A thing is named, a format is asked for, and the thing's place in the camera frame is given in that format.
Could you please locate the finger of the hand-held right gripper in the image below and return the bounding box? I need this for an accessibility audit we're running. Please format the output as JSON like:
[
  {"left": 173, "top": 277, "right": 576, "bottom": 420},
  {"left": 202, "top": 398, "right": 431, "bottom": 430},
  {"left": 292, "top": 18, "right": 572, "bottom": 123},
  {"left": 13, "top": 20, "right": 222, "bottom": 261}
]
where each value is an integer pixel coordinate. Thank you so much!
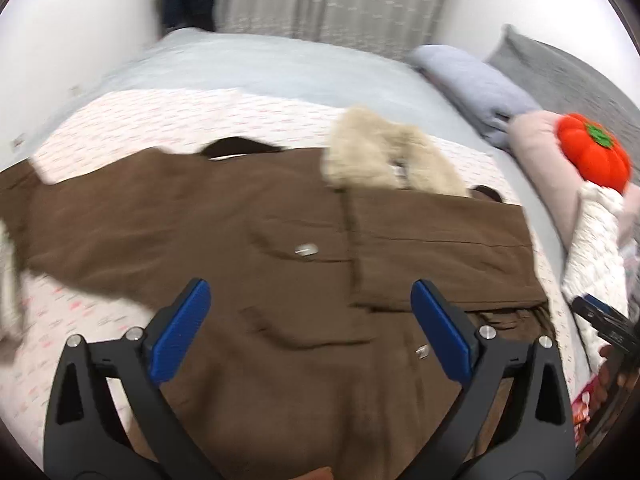
[{"left": 571, "top": 295, "right": 632, "bottom": 342}]

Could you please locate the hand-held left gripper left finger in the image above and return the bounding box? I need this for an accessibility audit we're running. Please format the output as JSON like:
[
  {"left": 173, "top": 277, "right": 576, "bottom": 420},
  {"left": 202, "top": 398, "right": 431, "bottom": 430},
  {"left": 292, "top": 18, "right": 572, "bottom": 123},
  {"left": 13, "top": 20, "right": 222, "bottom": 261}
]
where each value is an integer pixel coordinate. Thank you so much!
[{"left": 44, "top": 278, "right": 224, "bottom": 480}]

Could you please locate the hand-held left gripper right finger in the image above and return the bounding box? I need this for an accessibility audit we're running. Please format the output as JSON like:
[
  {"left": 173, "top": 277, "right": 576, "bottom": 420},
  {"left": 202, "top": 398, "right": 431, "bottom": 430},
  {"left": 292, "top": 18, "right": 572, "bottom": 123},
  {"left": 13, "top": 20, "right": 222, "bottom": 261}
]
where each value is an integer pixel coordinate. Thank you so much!
[{"left": 399, "top": 280, "right": 577, "bottom": 480}]

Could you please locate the brown coat with fur collar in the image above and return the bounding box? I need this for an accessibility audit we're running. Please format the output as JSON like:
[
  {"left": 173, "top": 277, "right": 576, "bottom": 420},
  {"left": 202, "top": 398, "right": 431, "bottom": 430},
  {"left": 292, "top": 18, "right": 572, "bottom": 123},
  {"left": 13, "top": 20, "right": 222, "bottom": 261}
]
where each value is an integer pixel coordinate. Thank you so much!
[{"left": 0, "top": 106, "right": 557, "bottom": 480}]

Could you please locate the red patterned cloth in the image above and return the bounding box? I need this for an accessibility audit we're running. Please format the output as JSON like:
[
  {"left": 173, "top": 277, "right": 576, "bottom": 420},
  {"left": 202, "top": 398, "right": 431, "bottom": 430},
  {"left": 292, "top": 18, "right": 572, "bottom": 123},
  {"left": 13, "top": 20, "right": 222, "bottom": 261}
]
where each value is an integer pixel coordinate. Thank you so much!
[{"left": 570, "top": 377, "right": 608, "bottom": 443}]

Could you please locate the white knitted cloth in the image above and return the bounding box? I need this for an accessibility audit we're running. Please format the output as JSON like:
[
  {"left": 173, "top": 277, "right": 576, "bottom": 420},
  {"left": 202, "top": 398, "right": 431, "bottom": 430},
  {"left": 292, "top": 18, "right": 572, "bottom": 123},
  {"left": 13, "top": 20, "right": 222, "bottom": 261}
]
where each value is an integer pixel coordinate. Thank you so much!
[{"left": 561, "top": 181, "right": 632, "bottom": 371}]

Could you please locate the pink pillow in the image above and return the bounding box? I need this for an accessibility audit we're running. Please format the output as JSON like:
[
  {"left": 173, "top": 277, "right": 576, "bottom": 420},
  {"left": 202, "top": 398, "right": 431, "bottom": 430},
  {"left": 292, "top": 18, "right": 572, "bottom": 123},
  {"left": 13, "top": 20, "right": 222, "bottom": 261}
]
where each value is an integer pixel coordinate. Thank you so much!
[{"left": 507, "top": 111, "right": 593, "bottom": 256}]

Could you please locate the orange pumpkin plush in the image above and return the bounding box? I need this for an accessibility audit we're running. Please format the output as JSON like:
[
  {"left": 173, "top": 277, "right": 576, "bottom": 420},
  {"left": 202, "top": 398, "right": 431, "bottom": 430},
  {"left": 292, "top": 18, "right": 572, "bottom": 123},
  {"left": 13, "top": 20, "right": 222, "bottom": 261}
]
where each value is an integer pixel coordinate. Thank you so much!
[{"left": 556, "top": 113, "right": 632, "bottom": 194}]

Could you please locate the white pink-printed bed blanket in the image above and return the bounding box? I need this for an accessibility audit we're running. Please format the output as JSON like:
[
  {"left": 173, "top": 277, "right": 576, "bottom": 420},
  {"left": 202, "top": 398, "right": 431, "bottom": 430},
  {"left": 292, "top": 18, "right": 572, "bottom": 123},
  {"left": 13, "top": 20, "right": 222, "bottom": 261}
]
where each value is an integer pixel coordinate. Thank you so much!
[{"left": 0, "top": 87, "right": 576, "bottom": 461}]

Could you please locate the grey pillow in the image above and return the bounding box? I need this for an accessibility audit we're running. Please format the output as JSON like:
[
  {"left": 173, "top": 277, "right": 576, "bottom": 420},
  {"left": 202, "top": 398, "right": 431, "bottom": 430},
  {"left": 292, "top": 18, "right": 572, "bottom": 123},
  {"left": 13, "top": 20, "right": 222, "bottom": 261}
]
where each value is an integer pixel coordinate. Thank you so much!
[{"left": 486, "top": 24, "right": 640, "bottom": 136}]

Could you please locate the folded light grey-blue blanket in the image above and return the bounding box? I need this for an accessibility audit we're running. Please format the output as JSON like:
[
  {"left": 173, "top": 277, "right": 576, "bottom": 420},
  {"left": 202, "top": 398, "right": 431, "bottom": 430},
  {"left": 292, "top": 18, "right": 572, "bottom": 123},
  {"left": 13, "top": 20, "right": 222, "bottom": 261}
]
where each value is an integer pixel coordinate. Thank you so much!
[{"left": 407, "top": 44, "right": 543, "bottom": 148}]

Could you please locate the light blue bed sheet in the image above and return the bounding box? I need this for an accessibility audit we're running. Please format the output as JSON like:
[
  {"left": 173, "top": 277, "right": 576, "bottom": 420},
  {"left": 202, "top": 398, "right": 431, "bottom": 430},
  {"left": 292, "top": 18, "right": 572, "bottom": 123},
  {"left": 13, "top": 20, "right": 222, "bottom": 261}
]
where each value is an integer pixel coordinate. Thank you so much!
[{"left": 47, "top": 27, "right": 593, "bottom": 376}]

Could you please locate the grey patterned curtain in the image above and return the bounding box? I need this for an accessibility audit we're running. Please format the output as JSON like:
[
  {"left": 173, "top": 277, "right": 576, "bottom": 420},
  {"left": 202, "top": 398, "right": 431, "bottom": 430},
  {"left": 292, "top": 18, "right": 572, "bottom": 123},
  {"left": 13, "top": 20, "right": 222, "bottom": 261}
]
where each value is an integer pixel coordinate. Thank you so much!
[{"left": 215, "top": 0, "right": 458, "bottom": 48}]

